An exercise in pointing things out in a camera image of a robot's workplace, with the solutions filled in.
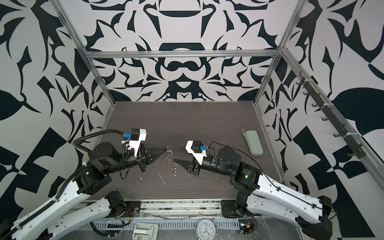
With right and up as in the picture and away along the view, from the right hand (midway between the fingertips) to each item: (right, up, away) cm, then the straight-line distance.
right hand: (178, 154), depth 55 cm
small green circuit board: (+30, -38, +16) cm, 51 cm away
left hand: (-4, +3, -1) cm, 5 cm away
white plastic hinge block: (-16, -37, +12) cm, 42 cm away
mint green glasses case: (+44, -3, +41) cm, 60 cm away
